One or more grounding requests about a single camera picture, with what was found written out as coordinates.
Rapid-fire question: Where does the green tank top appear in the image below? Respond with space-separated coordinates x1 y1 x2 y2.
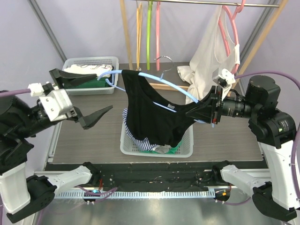
139 141 182 154

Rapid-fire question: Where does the black tank top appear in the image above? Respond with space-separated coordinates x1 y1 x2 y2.
121 70 196 147

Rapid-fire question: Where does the grey tank top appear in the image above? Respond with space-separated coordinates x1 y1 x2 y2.
153 145 171 154

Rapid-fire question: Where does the light blue hanger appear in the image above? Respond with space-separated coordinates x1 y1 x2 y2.
97 55 215 128

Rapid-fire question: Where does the blue striped tank top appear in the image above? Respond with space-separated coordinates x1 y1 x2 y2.
121 108 160 152

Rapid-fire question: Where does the yellow hanger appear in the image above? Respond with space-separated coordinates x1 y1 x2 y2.
136 1 143 71

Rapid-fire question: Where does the lime green hanger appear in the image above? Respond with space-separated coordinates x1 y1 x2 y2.
146 0 153 70

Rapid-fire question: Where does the pink wavy hanger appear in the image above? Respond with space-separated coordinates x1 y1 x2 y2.
156 1 160 71

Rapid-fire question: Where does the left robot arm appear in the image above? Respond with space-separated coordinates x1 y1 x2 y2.
0 68 111 223

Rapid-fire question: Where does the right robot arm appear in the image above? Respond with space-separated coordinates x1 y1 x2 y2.
186 75 300 223

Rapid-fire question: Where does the white tank top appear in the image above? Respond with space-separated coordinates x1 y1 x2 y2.
177 6 243 100

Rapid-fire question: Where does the pink hanger right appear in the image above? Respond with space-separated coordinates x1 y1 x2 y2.
217 0 247 75

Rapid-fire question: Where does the dark green folded cloth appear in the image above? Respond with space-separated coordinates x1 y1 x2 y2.
65 77 110 89

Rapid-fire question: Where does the white folded cloth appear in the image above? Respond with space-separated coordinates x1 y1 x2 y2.
63 64 114 77

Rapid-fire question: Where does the white plastic basket centre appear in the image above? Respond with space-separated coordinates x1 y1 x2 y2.
120 108 194 158

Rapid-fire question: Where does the white plastic basket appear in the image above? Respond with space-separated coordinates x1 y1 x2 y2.
62 56 119 96
120 108 194 158

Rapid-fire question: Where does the white plastic basket back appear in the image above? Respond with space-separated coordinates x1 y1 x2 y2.
62 56 119 96

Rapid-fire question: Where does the wooden clothes rack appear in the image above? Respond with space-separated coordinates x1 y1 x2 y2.
119 0 288 96

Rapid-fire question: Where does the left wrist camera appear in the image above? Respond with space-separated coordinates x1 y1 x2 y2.
28 82 73 122

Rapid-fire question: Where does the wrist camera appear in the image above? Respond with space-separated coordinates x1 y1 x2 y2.
28 82 73 122
212 68 236 100

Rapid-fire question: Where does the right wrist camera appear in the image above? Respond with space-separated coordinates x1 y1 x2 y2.
212 68 236 100

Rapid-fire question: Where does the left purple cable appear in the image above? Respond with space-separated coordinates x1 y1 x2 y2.
0 89 118 225

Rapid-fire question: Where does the white cable duct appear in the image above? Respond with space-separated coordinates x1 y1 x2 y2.
55 189 215 200

